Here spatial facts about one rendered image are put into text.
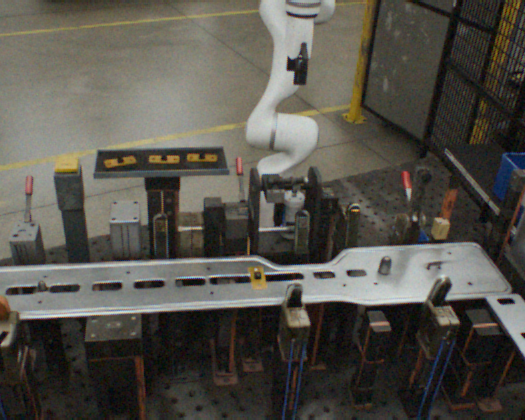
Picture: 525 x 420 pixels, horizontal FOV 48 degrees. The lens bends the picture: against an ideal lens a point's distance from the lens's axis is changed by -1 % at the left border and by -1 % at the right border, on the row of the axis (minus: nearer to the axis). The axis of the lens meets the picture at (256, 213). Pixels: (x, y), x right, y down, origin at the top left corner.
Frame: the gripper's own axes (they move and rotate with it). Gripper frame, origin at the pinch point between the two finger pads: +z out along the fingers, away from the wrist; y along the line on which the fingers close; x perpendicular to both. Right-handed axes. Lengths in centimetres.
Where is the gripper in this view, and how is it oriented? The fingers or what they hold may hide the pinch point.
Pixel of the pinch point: (295, 74)
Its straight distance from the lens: 152.5
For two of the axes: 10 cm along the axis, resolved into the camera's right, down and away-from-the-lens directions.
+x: 9.9, -0.3, 1.5
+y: 1.5, 5.6, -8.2
